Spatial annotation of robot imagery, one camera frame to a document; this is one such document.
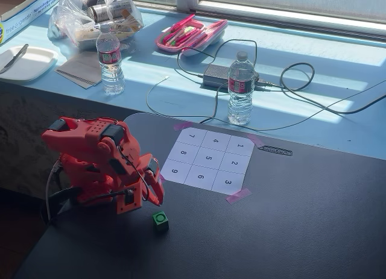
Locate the black gripper wiring cable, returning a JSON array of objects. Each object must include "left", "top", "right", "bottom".
[{"left": 116, "top": 145, "right": 151, "bottom": 202}]

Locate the black plastic knife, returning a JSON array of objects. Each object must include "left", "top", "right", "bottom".
[{"left": 0, "top": 43, "right": 30, "bottom": 75}]

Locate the pink pen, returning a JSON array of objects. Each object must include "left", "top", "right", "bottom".
[{"left": 171, "top": 14, "right": 196, "bottom": 32}]

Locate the black looped adapter cord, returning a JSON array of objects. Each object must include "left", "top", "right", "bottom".
[{"left": 177, "top": 39, "right": 258, "bottom": 81}]

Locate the pink pencil case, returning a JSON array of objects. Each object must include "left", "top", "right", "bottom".
[{"left": 154, "top": 18, "right": 229, "bottom": 57}]

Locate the black perforated strip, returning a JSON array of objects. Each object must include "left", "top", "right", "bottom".
[{"left": 258, "top": 145, "right": 294, "bottom": 156}]

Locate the white foam plate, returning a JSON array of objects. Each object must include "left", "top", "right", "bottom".
[{"left": 0, "top": 45, "right": 59, "bottom": 83}]

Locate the long thin grey cable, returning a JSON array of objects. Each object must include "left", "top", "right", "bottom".
[{"left": 198, "top": 79, "right": 386, "bottom": 131}]

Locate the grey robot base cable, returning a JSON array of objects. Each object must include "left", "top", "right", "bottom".
[{"left": 44, "top": 158, "right": 63, "bottom": 224}]

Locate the green cube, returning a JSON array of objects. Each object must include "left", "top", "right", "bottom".
[{"left": 152, "top": 211, "right": 169, "bottom": 232}]

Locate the clear water bottle red label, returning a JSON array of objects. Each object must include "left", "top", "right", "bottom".
[
  {"left": 227, "top": 51, "right": 256, "bottom": 126},
  {"left": 95, "top": 23, "right": 126, "bottom": 96}
]

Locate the thin white charging cable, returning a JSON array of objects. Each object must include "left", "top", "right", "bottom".
[{"left": 147, "top": 76, "right": 212, "bottom": 122}]

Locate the window frame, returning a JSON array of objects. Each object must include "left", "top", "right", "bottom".
[{"left": 132, "top": 0, "right": 386, "bottom": 42}]

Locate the black table clamp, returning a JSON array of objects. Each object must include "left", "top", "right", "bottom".
[{"left": 47, "top": 186, "right": 84, "bottom": 226}]

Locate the orange gripper black motor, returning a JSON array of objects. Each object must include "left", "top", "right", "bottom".
[{"left": 137, "top": 154, "right": 165, "bottom": 206}]

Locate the black power adapter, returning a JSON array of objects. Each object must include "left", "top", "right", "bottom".
[{"left": 203, "top": 63, "right": 261, "bottom": 89}]

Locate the Tide detergent cardboard box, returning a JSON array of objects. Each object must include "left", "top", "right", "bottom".
[{"left": 0, "top": 0, "right": 60, "bottom": 47}]

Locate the clear plastic bag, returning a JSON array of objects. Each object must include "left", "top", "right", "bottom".
[{"left": 47, "top": 0, "right": 145, "bottom": 52}]

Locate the white numbered grid paper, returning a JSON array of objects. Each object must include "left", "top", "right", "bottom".
[{"left": 160, "top": 127, "right": 255, "bottom": 195}]

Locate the silver can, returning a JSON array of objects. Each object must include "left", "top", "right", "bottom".
[{"left": 87, "top": 0, "right": 133, "bottom": 21}]

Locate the orange camera mount block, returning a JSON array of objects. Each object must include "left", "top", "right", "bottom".
[{"left": 116, "top": 182, "right": 142, "bottom": 215}]

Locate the grey napkin stack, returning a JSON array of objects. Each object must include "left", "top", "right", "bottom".
[{"left": 54, "top": 51, "right": 104, "bottom": 90}]

